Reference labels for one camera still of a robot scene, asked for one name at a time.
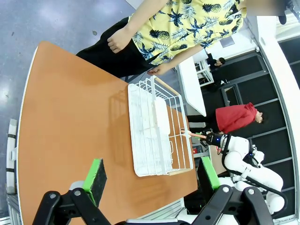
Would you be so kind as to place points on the small white dish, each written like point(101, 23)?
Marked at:
point(187, 134)

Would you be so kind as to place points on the person's left forearm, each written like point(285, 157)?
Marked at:
point(185, 56)

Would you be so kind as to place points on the person in yellow pineapple shirt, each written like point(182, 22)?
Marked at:
point(187, 23)

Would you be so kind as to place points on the person's right forearm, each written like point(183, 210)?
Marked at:
point(143, 16)

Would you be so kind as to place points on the person's right hand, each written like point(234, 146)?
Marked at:
point(118, 41)

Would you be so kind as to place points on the white plastic cutlery holder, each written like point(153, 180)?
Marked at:
point(161, 114)

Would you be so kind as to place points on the person in red hoodie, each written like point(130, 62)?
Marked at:
point(234, 117)

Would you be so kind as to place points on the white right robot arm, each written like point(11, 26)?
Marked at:
point(257, 173)

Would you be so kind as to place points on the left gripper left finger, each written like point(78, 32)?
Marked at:
point(93, 180)

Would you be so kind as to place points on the large white rounded table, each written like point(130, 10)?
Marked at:
point(191, 84)

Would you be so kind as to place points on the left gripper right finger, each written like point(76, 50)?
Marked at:
point(208, 178)

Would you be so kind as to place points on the standing person in black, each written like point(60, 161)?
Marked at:
point(216, 70)

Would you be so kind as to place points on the white drip tray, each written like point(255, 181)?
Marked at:
point(143, 131)

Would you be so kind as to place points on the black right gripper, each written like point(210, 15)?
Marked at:
point(213, 139)

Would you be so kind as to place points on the person's left hand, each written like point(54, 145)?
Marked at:
point(160, 69)

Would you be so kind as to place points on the pink plate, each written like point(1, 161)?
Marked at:
point(196, 135)

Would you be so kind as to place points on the white table side bracket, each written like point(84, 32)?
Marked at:
point(11, 152)

